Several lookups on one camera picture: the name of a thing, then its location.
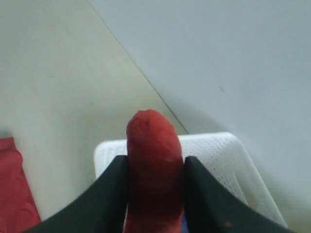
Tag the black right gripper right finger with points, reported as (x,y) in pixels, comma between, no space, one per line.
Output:
(210,208)

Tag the red scalloped table cloth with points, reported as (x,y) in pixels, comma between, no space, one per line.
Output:
(18,211)

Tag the white perforated plastic basket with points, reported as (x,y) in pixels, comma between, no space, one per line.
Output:
(224,156)

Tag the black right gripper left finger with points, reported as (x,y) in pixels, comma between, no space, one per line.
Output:
(100,209)

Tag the red sausage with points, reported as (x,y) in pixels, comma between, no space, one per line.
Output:
(155,165)

